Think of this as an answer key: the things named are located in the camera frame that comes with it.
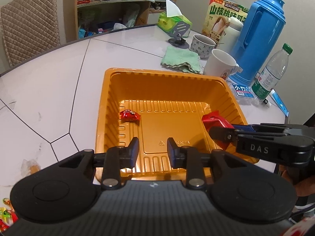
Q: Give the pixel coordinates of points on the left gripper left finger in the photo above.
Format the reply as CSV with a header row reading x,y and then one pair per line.
x,y
129,154

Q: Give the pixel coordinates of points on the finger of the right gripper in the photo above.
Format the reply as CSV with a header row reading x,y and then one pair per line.
x,y
222,134
264,127

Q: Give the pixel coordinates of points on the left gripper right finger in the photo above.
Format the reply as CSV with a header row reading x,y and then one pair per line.
x,y
177,155

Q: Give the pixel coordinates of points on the large red snack pouch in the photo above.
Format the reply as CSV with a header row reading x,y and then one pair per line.
x,y
215,119

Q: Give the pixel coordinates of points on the small red candy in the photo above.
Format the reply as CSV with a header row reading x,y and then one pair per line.
x,y
128,115

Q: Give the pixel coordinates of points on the clear brown candy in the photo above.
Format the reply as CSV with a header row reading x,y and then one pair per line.
x,y
29,167

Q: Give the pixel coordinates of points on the yellow green candy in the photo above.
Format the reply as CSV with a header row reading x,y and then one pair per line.
x,y
6,205

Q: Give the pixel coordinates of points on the red orange candy packet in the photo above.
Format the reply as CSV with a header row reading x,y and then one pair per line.
x,y
8,218

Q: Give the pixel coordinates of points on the person's right hand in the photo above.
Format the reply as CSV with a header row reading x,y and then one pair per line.
x,y
303,188

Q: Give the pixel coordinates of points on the blue tissue packet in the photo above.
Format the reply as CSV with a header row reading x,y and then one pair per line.
x,y
243,94

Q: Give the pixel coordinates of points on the orange plastic tray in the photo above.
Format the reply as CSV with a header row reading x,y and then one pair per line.
x,y
170,105

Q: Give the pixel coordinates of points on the clear water bottle green cap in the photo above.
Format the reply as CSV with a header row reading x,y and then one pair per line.
x,y
272,73

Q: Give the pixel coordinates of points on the white mug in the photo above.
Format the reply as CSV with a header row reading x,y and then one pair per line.
x,y
221,64

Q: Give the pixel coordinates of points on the patterned grey cup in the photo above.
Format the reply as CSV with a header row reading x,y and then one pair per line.
x,y
202,45

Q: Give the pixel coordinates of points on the green cloth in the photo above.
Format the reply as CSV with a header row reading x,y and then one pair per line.
x,y
182,59

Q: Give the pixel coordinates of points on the white thermos flask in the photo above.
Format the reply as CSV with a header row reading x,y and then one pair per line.
x,y
230,35

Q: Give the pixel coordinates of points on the blue thermos jug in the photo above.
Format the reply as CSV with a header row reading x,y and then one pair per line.
x,y
262,28

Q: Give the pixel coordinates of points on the grey phone stand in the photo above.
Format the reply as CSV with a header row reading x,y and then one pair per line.
x,y
177,34

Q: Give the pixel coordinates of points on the yellow green snack box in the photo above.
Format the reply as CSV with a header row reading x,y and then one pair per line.
x,y
217,16

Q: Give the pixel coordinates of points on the green tissue pack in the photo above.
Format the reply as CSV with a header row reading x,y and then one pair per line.
x,y
171,17

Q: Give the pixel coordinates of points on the wooden shelf unit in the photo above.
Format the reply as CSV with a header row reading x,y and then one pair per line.
x,y
99,11

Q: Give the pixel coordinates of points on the beige quilted far chair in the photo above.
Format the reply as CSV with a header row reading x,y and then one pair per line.
x,y
29,28

